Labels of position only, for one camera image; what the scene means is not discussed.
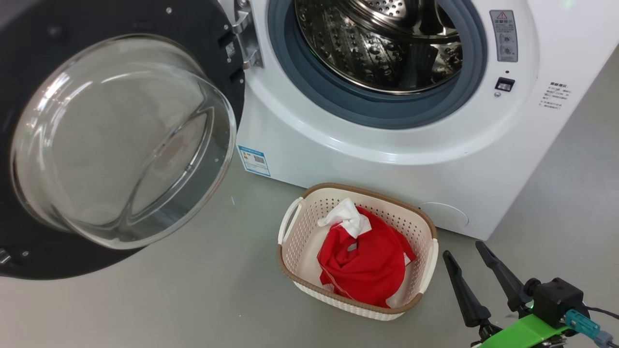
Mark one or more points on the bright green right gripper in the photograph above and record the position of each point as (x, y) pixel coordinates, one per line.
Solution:
(524, 333)

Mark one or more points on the red cloth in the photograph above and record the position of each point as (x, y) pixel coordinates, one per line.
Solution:
(367, 261)

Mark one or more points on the washer door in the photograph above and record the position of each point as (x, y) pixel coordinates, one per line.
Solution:
(121, 140)

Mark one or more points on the white front-load washing machine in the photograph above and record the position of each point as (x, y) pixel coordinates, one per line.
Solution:
(387, 140)

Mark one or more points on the cream perforated laundry basket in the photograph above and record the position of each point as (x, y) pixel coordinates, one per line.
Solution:
(304, 227)

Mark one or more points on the black door latch socket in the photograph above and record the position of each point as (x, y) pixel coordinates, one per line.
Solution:
(505, 84)

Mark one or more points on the steel washer drum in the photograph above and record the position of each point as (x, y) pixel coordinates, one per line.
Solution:
(377, 53)

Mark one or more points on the metal door hinge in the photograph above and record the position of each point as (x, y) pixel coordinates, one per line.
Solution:
(247, 38)

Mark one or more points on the round white filter cover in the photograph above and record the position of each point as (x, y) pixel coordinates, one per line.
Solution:
(445, 215)

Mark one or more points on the grey warning sticker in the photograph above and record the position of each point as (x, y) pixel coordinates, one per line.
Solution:
(504, 36)

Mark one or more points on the blue energy label sticker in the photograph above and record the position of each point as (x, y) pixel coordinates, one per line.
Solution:
(254, 161)

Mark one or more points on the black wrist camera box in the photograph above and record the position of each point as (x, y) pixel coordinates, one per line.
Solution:
(556, 299)

